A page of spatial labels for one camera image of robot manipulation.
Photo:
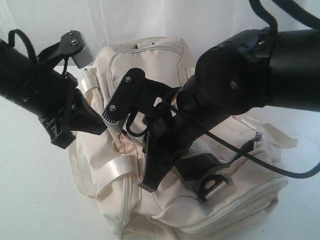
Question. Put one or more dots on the white backdrop curtain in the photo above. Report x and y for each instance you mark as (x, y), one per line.
(201, 23)

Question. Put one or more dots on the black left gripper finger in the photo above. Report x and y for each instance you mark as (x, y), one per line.
(83, 118)

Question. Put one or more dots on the cream fabric duffel bag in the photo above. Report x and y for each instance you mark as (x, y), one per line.
(210, 192)

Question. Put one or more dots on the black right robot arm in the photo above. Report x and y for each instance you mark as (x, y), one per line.
(254, 68)

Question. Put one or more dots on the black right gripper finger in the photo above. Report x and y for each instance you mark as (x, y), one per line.
(157, 166)

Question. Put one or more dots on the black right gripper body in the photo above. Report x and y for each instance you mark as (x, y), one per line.
(171, 132)

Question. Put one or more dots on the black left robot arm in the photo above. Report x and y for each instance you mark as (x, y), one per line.
(24, 85)

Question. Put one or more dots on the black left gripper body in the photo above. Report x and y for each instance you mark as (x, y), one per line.
(59, 121)

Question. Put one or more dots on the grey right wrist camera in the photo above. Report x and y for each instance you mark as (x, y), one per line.
(136, 93)

